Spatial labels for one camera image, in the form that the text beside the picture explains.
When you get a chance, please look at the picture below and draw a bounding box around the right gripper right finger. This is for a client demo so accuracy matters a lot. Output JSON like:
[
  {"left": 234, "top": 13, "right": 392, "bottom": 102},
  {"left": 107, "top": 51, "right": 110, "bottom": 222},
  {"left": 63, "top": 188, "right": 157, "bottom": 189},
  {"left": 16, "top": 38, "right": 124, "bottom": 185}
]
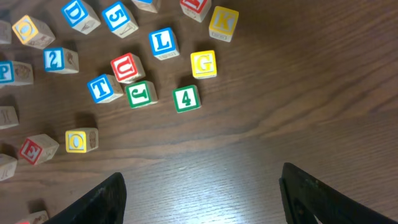
[{"left": 279, "top": 162, "right": 397, "bottom": 224}]

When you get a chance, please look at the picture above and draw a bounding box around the blue L block right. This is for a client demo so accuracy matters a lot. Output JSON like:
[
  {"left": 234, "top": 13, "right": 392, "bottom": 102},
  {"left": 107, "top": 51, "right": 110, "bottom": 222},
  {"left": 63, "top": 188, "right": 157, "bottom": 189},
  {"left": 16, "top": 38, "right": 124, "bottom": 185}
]
[{"left": 148, "top": 27, "right": 180, "bottom": 60}]

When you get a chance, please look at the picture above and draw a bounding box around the blue D block right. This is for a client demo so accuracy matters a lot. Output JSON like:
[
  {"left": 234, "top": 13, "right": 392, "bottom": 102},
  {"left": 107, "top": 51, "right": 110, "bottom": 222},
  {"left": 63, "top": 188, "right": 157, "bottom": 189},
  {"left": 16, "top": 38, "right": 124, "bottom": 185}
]
[{"left": 132, "top": 0, "right": 161, "bottom": 13}]

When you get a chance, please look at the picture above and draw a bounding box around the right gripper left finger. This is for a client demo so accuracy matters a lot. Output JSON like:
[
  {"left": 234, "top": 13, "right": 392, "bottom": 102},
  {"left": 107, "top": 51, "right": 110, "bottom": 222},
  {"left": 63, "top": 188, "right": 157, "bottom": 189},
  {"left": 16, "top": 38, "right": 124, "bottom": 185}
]
[{"left": 45, "top": 172, "right": 127, "bottom": 224}]

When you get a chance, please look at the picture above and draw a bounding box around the blue P block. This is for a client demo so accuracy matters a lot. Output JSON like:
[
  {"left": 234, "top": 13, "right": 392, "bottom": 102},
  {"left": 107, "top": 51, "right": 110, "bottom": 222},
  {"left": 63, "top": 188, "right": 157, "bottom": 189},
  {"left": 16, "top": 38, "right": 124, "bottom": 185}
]
[{"left": 1, "top": 60, "right": 34, "bottom": 86}]

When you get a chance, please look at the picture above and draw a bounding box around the green N block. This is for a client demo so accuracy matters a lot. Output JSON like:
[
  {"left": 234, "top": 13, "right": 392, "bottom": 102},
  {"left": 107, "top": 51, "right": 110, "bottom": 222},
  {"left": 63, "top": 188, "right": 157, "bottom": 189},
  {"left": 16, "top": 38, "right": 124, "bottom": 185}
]
[{"left": 0, "top": 154, "right": 18, "bottom": 181}]

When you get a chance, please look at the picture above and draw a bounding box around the blue d block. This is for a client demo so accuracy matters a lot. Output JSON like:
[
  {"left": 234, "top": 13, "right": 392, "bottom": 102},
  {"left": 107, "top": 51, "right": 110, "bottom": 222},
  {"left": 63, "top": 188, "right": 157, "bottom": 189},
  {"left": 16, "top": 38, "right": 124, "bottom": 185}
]
[
  {"left": 61, "top": 0, "right": 101, "bottom": 35},
  {"left": 132, "top": 0, "right": 161, "bottom": 13}
]

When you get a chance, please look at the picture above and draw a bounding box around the yellow G block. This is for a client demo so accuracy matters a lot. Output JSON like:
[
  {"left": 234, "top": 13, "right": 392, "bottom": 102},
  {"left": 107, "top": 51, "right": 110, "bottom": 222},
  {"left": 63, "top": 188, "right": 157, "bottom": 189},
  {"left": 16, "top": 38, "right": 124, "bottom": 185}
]
[{"left": 190, "top": 50, "right": 217, "bottom": 79}]

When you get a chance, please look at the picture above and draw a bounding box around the red H block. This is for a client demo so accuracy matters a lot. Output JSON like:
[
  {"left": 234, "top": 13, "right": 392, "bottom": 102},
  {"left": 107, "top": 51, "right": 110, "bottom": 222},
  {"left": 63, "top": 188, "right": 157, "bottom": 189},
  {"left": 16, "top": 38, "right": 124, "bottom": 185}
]
[{"left": 180, "top": 0, "right": 212, "bottom": 22}]

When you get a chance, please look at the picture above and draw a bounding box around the green 4 block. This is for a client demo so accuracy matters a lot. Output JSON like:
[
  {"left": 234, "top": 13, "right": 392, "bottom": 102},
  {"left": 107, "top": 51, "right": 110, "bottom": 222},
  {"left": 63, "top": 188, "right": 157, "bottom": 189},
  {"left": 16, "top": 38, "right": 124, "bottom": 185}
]
[{"left": 172, "top": 85, "right": 201, "bottom": 113}]

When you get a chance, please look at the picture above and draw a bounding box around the red A block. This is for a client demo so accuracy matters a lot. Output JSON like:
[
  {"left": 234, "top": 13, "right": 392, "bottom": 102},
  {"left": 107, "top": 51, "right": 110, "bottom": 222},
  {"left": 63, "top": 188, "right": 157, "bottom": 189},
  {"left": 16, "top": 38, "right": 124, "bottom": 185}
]
[{"left": 15, "top": 210, "right": 49, "bottom": 224}]

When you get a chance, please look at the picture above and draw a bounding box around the green R block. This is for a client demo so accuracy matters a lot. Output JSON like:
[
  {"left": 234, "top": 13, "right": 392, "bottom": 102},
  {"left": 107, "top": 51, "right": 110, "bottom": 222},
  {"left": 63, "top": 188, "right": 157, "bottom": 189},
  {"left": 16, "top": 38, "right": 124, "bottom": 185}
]
[{"left": 0, "top": 106, "right": 19, "bottom": 129}]

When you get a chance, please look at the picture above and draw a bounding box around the green J block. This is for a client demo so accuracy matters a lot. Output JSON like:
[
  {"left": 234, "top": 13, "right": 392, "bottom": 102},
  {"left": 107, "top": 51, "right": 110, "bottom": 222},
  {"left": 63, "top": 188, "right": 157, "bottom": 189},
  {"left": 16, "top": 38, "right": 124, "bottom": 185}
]
[{"left": 125, "top": 80, "right": 158, "bottom": 109}]

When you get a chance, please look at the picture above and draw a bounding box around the yellow O block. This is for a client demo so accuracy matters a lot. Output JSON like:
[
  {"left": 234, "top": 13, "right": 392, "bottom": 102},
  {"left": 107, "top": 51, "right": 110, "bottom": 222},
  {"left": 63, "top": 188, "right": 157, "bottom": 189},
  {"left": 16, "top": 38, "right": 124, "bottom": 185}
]
[{"left": 65, "top": 128, "right": 99, "bottom": 153}]

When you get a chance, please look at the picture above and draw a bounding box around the red E block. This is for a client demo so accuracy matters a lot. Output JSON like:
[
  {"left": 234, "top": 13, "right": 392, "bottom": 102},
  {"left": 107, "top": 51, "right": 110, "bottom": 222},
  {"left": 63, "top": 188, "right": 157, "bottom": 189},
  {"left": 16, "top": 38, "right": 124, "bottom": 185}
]
[{"left": 19, "top": 134, "right": 59, "bottom": 165}]

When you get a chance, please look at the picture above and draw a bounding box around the blue 5 block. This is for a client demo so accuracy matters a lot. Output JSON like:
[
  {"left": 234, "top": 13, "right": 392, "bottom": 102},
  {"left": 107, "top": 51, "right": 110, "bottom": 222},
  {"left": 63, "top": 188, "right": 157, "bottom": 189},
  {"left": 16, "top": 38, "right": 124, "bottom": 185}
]
[{"left": 102, "top": 1, "right": 139, "bottom": 39}]

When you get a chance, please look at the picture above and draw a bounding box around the yellow K block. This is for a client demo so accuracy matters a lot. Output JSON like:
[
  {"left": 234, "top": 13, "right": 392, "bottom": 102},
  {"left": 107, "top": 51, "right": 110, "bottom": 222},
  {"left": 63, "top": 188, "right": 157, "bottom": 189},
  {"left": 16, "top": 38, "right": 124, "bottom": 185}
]
[{"left": 209, "top": 6, "right": 239, "bottom": 42}]

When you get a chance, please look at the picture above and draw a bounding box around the blue T block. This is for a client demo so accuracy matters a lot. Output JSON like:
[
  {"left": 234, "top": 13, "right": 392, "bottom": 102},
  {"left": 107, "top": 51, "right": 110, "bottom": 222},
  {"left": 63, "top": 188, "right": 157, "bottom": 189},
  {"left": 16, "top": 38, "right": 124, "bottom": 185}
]
[{"left": 87, "top": 74, "right": 124, "bottom": 103}]

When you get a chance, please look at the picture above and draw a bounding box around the blue D block left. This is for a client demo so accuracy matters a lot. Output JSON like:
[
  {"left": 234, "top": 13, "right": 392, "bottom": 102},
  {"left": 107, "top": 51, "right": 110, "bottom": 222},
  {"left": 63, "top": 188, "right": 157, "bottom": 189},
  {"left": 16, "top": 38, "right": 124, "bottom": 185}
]
[{"left": 61, "top": 0, "right": 101, "bottom": 35}]

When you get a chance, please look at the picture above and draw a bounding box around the yellow block top middle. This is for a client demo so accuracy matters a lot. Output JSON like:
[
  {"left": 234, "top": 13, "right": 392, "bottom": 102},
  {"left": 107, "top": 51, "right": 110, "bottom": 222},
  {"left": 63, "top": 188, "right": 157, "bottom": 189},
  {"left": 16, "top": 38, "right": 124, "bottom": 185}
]
[{"left": 12, "top": 15, "right": 56, "bottom": 50}]

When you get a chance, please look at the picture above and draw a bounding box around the blue 2 block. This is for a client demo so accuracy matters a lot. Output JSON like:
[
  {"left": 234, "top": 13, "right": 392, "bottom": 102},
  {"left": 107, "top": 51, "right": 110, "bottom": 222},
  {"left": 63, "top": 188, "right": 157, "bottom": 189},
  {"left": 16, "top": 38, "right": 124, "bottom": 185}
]
[{"left": 43, "top": 47, "right": 79, "bottom": 74}]

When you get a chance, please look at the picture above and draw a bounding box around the red U block right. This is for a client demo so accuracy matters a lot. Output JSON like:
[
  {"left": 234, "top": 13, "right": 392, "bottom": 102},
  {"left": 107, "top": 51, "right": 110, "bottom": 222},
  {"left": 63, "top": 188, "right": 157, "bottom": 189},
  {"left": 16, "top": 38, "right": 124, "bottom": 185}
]
[{"left": 111, "top": 53, "right": 146, "bottom": 84}]

